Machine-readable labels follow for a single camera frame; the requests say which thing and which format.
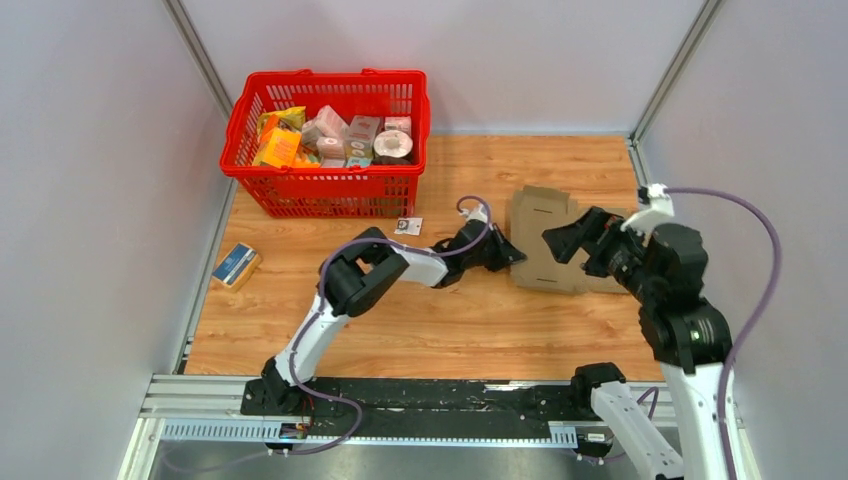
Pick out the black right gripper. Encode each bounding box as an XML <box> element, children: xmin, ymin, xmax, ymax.
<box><xmin>540</xmin><ymin>204</ymin><xmax>658</xmax><ymax>301</ymax></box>

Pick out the brown cardboard paper box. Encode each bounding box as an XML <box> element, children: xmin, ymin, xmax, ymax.
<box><xmin>509</xmin><ymin>185</ymin><xmax>627</xmax><ymax>295</ymax></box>

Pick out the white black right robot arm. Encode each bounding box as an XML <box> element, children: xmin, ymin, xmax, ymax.
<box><xmin>542</xmin><ymin>207</ymin><xmax>736</xmax><ymax>479</ymax></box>

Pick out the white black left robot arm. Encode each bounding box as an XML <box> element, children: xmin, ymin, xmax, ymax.
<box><xmin>240</xmin><ymin>219</ymin><xmax>527</xmax><ymax>416</ymax></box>

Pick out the orange snack box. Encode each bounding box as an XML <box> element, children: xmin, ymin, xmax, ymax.
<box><xmin>252</xmin><ymin>127</ymin><xmax>302</xmax><ymax>169</ymax></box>

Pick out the blue yellow small box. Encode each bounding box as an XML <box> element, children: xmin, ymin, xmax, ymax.
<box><xmin>211</xmin><ymin>242</ymin><xmax>262</xmax><ymax>291</ymax></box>

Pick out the small clear plastic packet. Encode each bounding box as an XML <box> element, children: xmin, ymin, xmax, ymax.
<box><xmin>394</xmin><ymin>217</ymin><xmax>423</xmax><ymax>236</ymax></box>

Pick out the red plastic shopping basket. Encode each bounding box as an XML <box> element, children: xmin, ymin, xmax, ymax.
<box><xmin>219</xmin><ymin>69</ymin><xmax>430</xmax><ymax>218</ymax></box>

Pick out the round tape roll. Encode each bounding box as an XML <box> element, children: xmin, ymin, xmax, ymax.
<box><xmin>373</xmin><ymin>130</ymin><xmax>414</xmax><ymax>165</ymax></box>

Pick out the pink white carton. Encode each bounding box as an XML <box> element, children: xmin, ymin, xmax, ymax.
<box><xmin>314</xmin><ymin>105</ymin><xmax>349</xmax><ymax>140</ymax></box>

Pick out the yellow snack bag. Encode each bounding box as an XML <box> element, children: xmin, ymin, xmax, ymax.
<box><xmin>256</xmin><ymin>106</ymin><xmax>307</xmax><ymax>137</ymax></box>

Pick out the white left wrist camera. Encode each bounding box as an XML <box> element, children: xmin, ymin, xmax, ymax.
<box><xmin>459</xmin><ymin>203</ymin><xmax>489</xmax><ymax>224</ymax></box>

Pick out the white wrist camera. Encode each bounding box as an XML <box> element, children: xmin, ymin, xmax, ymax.
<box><xmin>620</xmin><ymin>183</ymin><xmax>675</xmax><ymax>235</ymax></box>
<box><xmin>459</xmin><ymin>203</ymin><xmax>489</xmax><ymax>224</ymax></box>

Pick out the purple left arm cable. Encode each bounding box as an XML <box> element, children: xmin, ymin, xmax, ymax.
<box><xmin>268</xmin><ymin>195</ymin><xmax>495</xmax><ymax>458</ymax></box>

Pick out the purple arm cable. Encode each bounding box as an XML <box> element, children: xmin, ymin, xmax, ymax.
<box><xmin>665</xmin><ymin>186</ymin><xmax>783</xmax><ymax>480</ymax></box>
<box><xmin>268</xmin><ymin>195</ymin><xmax>495</xmax><ymax>458</ymax></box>

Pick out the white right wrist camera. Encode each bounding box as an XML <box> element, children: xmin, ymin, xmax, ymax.
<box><xmin>620</xmin><ymin>183</ymin><xmax>675</xmax><ymax>235</ymax></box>

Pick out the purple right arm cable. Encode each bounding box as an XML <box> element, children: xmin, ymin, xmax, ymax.
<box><xmin>665</xmin><ymin>186</ymin><xmax>783</xmax><ymax>480</ymax></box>

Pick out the aluminium frame rail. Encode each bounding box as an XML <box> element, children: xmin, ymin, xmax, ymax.
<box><xmin>139</xmin><ymin>374</ymin><xmax>737</xmax><ymax>448</ymax></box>

